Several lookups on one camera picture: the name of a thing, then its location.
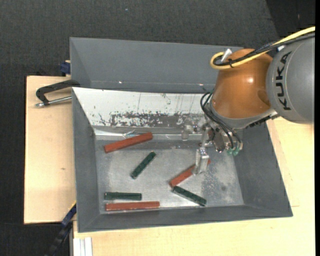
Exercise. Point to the grey metal bin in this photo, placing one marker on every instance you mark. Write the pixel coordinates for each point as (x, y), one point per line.
(160, 62)

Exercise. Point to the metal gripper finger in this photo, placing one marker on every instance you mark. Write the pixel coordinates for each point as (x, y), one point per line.
(205, 163)
(198, 162)

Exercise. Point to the dark green flat block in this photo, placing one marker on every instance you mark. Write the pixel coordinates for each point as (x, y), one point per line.
(189, 196)
(143, 165)
(123, 196)

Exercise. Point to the red-brown block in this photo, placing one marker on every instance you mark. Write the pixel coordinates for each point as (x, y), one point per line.
(128, 142)
(132, 205)
(182, 177)

